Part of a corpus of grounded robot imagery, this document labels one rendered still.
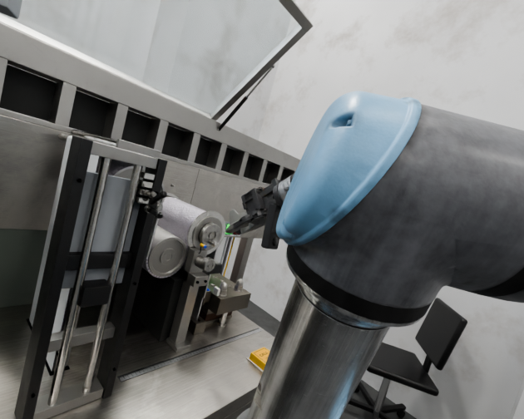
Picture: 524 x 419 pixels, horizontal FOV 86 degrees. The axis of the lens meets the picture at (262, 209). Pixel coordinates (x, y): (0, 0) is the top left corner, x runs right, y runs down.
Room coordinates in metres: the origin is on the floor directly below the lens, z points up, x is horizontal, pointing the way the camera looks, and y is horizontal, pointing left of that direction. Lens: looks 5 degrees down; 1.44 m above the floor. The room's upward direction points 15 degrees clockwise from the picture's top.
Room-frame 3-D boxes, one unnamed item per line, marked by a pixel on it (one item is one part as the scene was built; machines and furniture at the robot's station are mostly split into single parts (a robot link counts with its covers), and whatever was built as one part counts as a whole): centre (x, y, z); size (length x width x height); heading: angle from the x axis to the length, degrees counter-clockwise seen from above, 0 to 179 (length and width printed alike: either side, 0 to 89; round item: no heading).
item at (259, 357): (0.86, -0.13, 0.91); 0.07 x 0.07 x 0.02; 51
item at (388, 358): (1.92, -1.19, 0.49); 0.62 x 0.62 x 0.98
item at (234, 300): (1.12, 0.16, 1.00); 0.40 x 0.16 x 0.06; 51
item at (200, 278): (0.83, 0.14, 1.05); 0.06 x 0.05 x 0.31; 51
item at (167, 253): (0.87, 0.32, 1.17); 0.26 x 0.12 x 0.12; 51
